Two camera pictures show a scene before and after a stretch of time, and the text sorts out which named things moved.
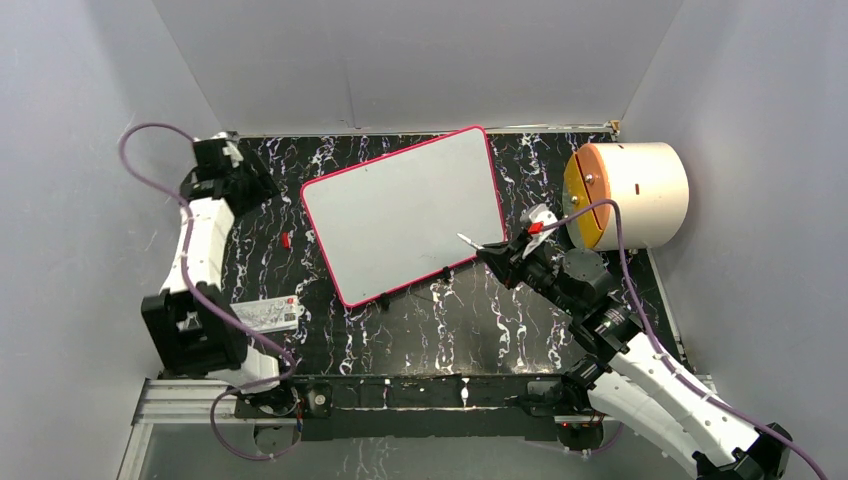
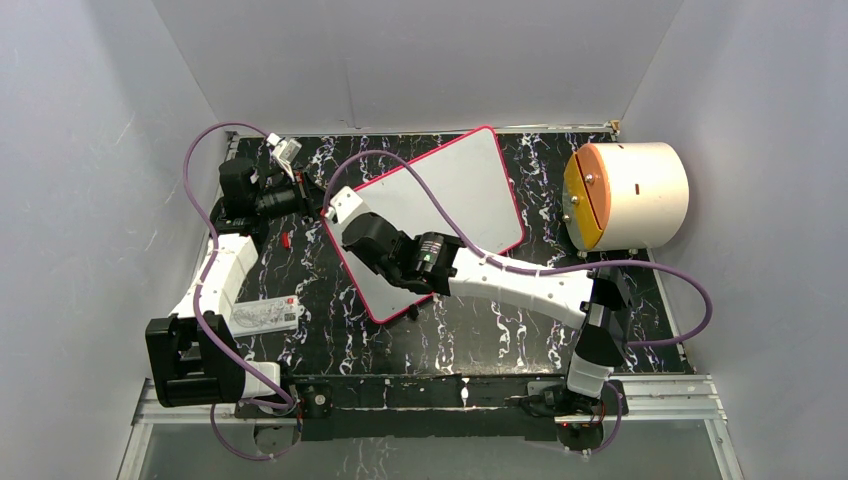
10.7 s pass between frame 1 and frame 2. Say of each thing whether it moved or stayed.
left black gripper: moved
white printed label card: stayed
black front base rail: stayed
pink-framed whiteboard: moved
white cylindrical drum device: stayed
